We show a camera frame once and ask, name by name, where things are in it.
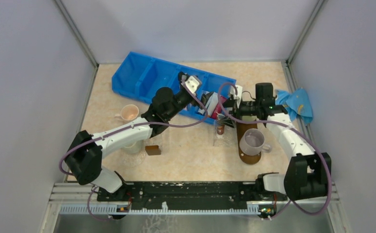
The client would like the white tube orange cap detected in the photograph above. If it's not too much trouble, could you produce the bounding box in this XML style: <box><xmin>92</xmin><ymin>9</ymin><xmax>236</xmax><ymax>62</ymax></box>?
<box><xmin>203</xmin><ymin>92</ymin><xmax>218</xmax><ymax>117</ymax></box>

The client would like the clear textured acrylic tray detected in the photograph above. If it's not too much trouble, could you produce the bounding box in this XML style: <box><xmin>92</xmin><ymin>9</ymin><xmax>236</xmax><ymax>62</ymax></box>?
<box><xmin>213</xmin><ymin>125</ymin><xmax>237</xmax><ymax>147</ymax></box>

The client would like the grey ceramic mug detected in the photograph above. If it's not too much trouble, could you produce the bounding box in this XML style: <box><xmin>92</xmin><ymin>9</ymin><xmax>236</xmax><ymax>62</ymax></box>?
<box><xmin>240</xmin><ymin>129</ymin><xmax>272</xmax><ymax>155</ymax></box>

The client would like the white ceramic mug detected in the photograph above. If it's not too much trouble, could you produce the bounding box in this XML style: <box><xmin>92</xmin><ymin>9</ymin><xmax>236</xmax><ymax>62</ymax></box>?
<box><xmin>114</xmin><ymin>104</ymin><xmax>139</xmax><ymax>122</ymax></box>

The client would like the clear holder with wooden ends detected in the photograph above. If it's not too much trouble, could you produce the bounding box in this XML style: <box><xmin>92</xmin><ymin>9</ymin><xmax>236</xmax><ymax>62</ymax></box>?
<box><xmin>144</xmin><ymin>131</ymin><xmax>170</xmax><ymax>156</ymax></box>

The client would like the cream speckled ceramic mug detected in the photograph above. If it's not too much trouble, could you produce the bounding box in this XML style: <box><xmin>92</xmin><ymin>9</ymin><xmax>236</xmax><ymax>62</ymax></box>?
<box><xmin>122</xmin><ymin>140</ymin><xmax>144</xmax><ymax>154</ymax></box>

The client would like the green ceramic mug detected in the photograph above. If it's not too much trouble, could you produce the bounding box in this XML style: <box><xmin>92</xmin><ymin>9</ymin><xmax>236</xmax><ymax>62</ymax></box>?
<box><xmin>240</xmin><ymin>116</ymin><xmax>258</xmax><ymax>122</ymax></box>

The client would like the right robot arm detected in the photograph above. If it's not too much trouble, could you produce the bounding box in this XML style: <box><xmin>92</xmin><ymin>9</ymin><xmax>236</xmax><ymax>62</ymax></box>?
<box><xmin>218</xmin><ymin>83</ymin><xmax>332</xmax><ymax>201</ymax></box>

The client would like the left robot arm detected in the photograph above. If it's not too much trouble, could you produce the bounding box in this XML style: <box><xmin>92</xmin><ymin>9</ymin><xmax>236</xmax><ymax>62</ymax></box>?
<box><xmin>59</xmin><ymin>84</ymin><xmax>204</xmax><ymax>201</ymax></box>

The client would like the brown oval wooden tray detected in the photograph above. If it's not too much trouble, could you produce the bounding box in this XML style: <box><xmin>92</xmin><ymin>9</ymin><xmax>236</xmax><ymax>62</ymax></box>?
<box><xmin>236</xmin><ymin>123</ymin><xmax>262</xmax><ymax>165</ymax></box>

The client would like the blue crumpled cloth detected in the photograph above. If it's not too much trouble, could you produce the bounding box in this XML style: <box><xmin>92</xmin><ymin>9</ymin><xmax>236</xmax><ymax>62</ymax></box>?
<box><xmin>275</xmin><ymin>88</ymin><xmax>313</xmax><ymax>125</ymax></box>

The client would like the blue divided storage bin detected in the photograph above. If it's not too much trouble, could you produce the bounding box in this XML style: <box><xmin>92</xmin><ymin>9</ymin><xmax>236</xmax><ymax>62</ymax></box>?
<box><xmin>111</xmin><ymin>51</ymin><xmax>237</xmax><ymax>124</ymax></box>

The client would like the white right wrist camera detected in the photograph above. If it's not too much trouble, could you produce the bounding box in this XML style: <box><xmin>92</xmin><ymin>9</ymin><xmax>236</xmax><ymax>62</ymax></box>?
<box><xmin>229</xmin><ymin>85</ymin><xmax>243</xmax><ymax>107</ymax></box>

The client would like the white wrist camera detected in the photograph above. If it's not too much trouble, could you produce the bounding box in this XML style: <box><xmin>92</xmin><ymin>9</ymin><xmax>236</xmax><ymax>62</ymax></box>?
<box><xmin>182</xmin><ymin>75</ymin><xmax>202</xmax><ymax>94</ymax></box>
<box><xmin>229</xmin><ymin>85</ymin><xmax>243</xmax><ymax>107</ymax></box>

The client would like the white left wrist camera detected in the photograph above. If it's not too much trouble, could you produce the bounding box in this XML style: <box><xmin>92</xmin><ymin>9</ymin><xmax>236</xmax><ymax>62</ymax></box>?
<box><xmin>182</xmin><ymin>75</ymin><xmax>202</xmax><ymax>94</ymax></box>

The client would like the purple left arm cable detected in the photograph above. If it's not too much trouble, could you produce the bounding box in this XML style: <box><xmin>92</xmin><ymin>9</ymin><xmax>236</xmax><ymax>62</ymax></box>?
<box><xmin>58</xmin><ymin>73</ymin><xmax>210</xmax><ymax>222</ymax></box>

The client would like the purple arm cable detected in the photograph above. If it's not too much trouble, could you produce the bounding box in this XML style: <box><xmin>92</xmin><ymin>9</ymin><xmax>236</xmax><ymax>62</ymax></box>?
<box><xmin>58</xmin><ymin>73</ymin><xmax>210</xmax><ymax>222</ymax></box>
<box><xmin>217</xmin><ymin>82</ymin><xmax>332</xmax><ymax>216</ymax></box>

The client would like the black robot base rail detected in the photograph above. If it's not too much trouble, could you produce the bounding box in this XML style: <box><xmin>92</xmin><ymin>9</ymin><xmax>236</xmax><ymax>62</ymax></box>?
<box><xmin>97</xmin><ymin>181</ymin><xmax>286</xmax><ymax>211</ymax></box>

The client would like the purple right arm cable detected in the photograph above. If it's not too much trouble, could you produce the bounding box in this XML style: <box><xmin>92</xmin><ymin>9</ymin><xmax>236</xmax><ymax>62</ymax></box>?
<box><xmin>217</xmin><ymin>82</ymin><xmax>332</xmax><ymax>216</ymax></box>

